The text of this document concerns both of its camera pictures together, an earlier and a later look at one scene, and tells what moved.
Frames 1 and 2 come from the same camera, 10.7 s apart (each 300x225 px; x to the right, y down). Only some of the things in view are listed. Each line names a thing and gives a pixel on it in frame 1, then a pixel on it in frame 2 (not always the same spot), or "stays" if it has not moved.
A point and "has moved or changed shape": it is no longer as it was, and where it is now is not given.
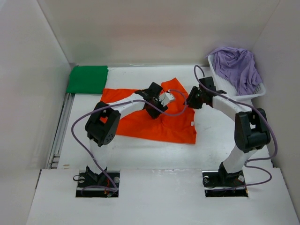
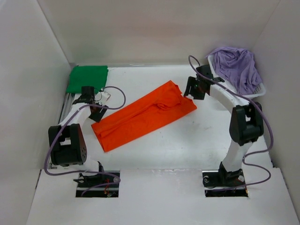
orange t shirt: (176, 124) has moved or changed shape
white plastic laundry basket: (224, 86) stays
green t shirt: (87, 79) stays
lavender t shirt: (237, 64) stays
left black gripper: (153, 115) → (97, 116)
